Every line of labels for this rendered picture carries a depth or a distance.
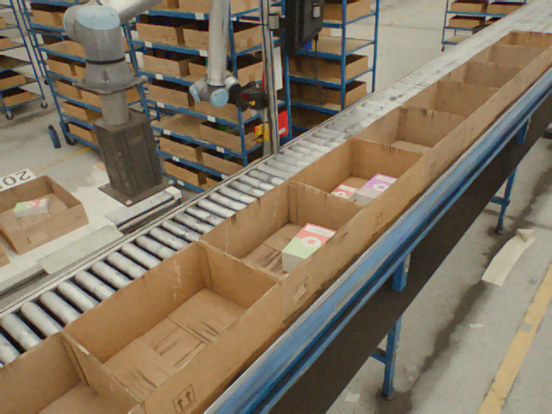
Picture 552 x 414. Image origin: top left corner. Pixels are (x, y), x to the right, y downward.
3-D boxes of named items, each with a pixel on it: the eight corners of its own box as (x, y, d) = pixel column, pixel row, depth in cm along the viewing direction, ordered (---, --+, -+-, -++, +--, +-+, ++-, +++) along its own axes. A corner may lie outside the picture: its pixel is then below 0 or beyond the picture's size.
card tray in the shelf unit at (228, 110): (195, 109, 295) (192, 95, 290) (227, 96, 314) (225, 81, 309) (241, 122, 273) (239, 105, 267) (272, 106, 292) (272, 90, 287)
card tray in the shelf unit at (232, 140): (200, 137, 307) (198, 123, 302) (233, 122, 325) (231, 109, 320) (242, 152, 283) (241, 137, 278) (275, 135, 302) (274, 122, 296)
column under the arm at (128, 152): (97, 189, 211) (77, 122, 194) (145, 168, 227) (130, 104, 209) (128, 207, 196) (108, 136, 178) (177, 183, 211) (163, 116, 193)
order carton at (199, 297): (205, 285, 131) (196, 238, 122) (285, 332, 115) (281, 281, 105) (82, 379, 107) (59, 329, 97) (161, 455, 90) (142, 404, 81)
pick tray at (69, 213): (53, 192, 211) (46, 173, 206) (90, 223, 187) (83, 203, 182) (-12, 219, 195) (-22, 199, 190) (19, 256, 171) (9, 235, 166)
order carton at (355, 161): (350, 175, 180) (351, 135, 171) (421, 197, 164) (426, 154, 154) (288, 222, 155) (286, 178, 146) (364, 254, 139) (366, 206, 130)
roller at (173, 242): (157, 233, 187) (155, 222, 184) (251, 283, 158) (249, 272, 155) (147, 239, 184) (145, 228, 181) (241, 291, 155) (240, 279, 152)
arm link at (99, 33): (92, 63, 170) (82, 12, 161) (78, 53, 182) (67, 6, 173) (131, 57, 178) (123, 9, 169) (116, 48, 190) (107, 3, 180)
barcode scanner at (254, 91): (240, 111, 216) (239, 89, 212) (256, 107, 225) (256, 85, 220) (250, 114, 213) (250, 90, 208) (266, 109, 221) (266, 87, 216)
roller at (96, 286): (86, 275, 167) (83, 265, 164) (178, 342, 137) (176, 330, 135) (74, 283, 164) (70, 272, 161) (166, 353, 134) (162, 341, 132)
